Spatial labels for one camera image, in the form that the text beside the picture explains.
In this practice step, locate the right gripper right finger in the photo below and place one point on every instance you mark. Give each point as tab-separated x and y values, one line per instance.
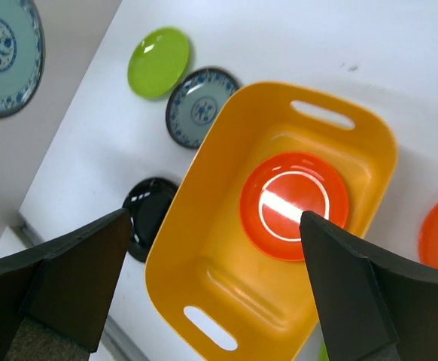
372	304

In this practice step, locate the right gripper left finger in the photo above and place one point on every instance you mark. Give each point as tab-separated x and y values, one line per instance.
21	338

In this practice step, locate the blue patterned plate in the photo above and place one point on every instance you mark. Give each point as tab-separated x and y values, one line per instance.
195	103
22	55

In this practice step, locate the green plate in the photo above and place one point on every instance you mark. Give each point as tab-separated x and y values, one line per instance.
158	62
323	356

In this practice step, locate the yellow plastic bin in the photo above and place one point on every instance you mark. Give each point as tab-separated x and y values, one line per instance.
227	299

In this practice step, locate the black plate left side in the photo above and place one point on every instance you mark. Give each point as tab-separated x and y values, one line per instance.
147	203

